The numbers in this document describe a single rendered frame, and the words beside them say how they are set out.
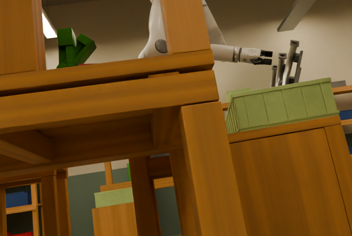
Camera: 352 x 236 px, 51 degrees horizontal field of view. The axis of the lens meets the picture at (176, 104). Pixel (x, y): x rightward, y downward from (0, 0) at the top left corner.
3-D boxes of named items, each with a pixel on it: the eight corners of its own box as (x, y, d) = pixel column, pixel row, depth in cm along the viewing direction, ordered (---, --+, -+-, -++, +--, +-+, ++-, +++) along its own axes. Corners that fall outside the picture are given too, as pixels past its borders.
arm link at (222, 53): (233, 63, 198) (232, 61, 189) (209, 60, 201) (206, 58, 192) (235, 47, 198) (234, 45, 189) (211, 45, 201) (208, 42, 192)
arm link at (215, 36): (196, 18, 209) (220, 65, 206) (190, 11, 194) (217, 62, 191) (210, 10, 208) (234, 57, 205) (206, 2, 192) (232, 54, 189)
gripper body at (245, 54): (237, 52, 187) (260, 54, 184) (239, 44, 195) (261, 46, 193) (236, 65, 191) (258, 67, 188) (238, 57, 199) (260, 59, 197)
